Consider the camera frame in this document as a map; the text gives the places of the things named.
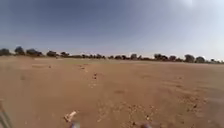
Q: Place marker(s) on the row of trees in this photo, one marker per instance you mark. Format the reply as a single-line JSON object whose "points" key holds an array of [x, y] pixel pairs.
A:
{"points": [[133, 56]]}

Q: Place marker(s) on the brown bare dirt ground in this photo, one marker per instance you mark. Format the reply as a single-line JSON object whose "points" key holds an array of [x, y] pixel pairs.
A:
{"points": [[133, 90]]}

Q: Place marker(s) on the pale stone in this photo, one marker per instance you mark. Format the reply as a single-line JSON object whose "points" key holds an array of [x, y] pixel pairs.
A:
{"points": [[69, 116]]}

